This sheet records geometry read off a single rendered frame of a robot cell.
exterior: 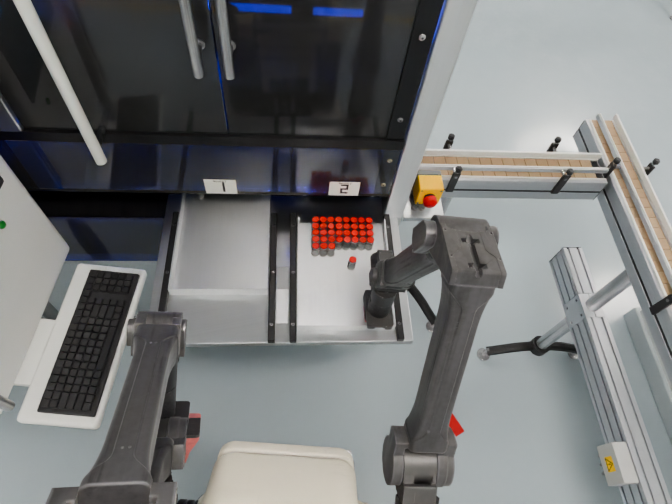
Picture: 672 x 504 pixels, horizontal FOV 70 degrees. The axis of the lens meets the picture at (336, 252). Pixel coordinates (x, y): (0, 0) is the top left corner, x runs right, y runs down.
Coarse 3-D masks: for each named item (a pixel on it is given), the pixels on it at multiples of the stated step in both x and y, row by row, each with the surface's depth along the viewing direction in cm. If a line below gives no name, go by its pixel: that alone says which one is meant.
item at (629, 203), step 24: (600, 120) 167; (576, 144) 177; (600, 144) 166; (624, 144) 167; (624, 168) 156; (648, 168) 158; (624, 192) 156; (648, 192) 153; (624, 216) 152; (648, 216) 152; (624, 240) 152; (648, 240) 147; (624, 264) 151; (648, 264) 142; (648, 288) 141; (648, 312) 141
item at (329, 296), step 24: (384, 240) 143; (312, 264) 138; (336, 264) 139; (360, 264) 139; (312, 288) 134; (336, 288) 135; (360, 288) 135; (312, 312) 130; (336, 312) 131; (360, 312) 132
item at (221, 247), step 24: (192, 216) 143; (216, 216) 144; (240, 216) 144; (264, 216) 145; (192, 240) 139; (216, 240) 139; (240, 240) 140; (264, 240) 141; (192, 264) 135; (216, 264) 135; (240, 264) 136; (264, 264) 137; (168, 288) 127; (192, 288) 128; (216, 288) 128; (240, 288) 129; (264, 288) 129
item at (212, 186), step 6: (204, 180) 130; (210, 180) 130; (216, 180) 130; (222, 180) 130; (228, 180) 130; (234, 180) 130; (210, 186) 132; (216, 186) 132; (222, 186) 132; (228, 186) 132; (234, 186) 132; (210, 192) 134; (216, 192) 134; (222, 192) 134; (228, 192) 134; (234, 192) 135
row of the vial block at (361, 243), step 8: (312, 240) 137; (320, 240) 137; (328, 240) 137; (336, 240) 137; (344, 240) 138; (352, 240) 138; (360, 240) 138; (368, 240) 138; (336, 248) 140; (344, 248) 140; (352, 248) 141; (360, 248) 141; (368, 248) 141
